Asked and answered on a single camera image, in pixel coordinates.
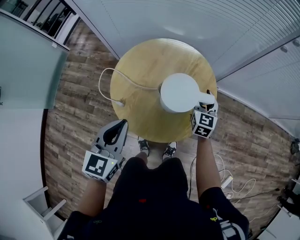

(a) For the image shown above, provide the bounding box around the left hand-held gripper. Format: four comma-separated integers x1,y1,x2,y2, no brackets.
82,119,129,183

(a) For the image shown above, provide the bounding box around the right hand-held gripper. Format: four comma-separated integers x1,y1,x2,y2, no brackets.
190,90,219,140

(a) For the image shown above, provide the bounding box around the white round table lamp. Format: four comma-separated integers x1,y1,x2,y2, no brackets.
159,73,216,113

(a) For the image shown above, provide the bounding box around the person's right forearm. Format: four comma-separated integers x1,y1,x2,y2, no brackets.
195,135,223,201

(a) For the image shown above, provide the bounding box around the person's left forearm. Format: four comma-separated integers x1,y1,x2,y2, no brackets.
76,177,109,218

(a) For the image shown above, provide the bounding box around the person's left shoe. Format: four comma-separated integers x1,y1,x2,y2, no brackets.
137,138,151,157

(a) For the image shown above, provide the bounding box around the person's shoe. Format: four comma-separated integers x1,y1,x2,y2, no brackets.
162,141,178,162
137,138,151,157

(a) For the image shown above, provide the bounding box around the person's left leg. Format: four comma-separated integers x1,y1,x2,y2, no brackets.
135,151,149,166

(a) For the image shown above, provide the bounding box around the person's right shoe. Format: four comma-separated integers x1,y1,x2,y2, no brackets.
162,141,178,162

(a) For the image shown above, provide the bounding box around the round wooden table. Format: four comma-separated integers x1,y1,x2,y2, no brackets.
72,0,300,132

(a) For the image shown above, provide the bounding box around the white power adapter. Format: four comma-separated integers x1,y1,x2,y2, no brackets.
220,175,234,189

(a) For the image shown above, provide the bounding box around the person's dark clothing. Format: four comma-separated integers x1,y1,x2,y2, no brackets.
57,156,250,240

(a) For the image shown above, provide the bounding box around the white shelf unit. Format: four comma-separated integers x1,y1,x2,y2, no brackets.
22,186,68,240

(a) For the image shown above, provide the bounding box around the frosted glass partition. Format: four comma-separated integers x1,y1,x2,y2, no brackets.
0,8,71,110

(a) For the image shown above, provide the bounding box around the black metal railing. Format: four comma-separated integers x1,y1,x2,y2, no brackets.
22,0,78,41

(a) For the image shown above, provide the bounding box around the white power cord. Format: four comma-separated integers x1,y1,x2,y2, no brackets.
98,67,161,108

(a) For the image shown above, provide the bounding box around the white floor cable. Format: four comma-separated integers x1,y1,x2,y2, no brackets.
187,152,256,205

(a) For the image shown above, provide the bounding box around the black floor cable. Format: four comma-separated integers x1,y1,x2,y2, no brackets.
229,187,282,203

